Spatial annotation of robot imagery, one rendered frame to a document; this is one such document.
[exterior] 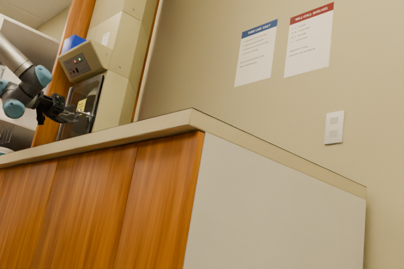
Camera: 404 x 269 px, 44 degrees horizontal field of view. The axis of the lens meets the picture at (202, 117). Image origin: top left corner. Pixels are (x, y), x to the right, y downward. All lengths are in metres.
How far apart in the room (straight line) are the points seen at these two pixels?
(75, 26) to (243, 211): 1.71
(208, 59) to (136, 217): 1.36
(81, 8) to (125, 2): 0.38
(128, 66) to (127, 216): 1.18
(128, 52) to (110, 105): 0.28
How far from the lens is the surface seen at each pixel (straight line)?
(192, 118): 1.06
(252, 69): 2.13
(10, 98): 1.97
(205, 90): 2.32
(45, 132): 2.44
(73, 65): 2.38
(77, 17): 2.66
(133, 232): 1.17
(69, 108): 2.19
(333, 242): 1.42
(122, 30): 2.31
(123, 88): 2.24
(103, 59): 2.22
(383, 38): 1.78
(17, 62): 1.95
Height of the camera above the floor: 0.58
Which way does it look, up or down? 19 degrees up
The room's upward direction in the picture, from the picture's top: 10 degrees clockwise
